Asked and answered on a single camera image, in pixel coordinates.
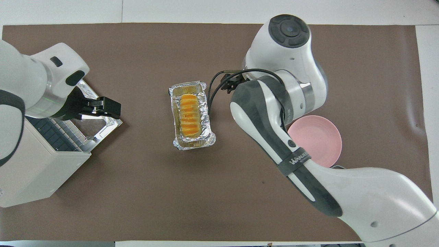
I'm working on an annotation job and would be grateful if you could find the brown table mat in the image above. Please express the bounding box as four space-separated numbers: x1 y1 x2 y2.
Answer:
0 23 433 242

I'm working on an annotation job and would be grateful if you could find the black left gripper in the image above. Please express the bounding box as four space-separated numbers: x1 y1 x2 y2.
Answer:
51 87 121 119

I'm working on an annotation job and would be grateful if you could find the sliced yellow bread loaf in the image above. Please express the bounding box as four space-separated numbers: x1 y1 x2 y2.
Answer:
179 94 203 138

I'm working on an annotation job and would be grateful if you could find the aluminium foil tray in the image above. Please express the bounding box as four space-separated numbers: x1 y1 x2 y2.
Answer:
168 81 216 151

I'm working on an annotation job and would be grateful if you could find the cream toaster oven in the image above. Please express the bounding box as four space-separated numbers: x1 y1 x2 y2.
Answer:
0 115 92 208

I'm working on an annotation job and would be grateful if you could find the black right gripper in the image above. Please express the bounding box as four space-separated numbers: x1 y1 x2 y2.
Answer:
221 71 248 94

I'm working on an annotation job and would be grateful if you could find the glass oven door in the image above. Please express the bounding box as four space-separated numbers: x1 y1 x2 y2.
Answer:
74 80 123 152

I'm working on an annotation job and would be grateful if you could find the pink round plate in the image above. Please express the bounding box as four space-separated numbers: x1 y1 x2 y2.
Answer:
287 115 342 168

